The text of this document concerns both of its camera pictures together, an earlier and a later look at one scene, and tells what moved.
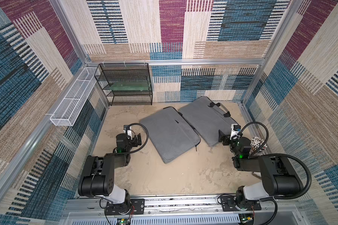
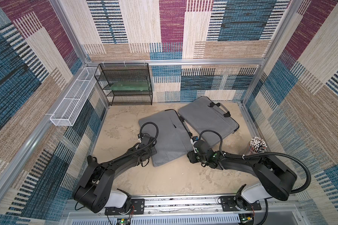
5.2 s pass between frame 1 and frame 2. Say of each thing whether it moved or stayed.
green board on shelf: stayed
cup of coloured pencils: stayed
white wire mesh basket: stayed
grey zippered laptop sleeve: moved
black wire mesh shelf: stayed
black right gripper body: moved
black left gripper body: moved
